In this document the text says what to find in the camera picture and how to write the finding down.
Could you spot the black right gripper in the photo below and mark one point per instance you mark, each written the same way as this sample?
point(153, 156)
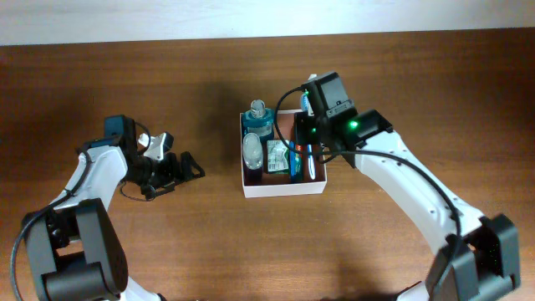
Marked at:
point(303, 131)

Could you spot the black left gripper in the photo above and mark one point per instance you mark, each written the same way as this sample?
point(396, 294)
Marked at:
point(174, 174)

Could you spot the green Colgate toothpaste tube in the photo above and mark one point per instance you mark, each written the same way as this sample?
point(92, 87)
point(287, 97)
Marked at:
point(300, 168)

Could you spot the blue and white toothbrush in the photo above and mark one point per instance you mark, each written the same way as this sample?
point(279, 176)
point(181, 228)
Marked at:
point(305, 106)

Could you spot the green and white soap packet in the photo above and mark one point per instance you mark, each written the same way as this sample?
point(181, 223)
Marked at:
point(277, 157)

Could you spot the blue disposable razor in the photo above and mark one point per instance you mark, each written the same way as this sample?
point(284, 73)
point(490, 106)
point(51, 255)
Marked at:
point(293, 163)

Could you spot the blue Listerine mouthwash bottle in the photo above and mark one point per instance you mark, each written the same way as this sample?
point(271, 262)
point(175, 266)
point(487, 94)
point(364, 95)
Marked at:
point(259, 120)

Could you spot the clear pump soap bottle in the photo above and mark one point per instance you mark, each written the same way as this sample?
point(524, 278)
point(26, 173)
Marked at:
point(252, 154)

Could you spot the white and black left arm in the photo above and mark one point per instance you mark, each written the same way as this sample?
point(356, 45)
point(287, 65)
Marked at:
point(73, 250)

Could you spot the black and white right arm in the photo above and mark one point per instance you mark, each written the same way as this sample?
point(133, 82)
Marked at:
point(476, 257)

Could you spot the white cardboard box, pink inside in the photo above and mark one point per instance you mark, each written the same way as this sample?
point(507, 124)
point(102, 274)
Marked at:
point(280, 184)

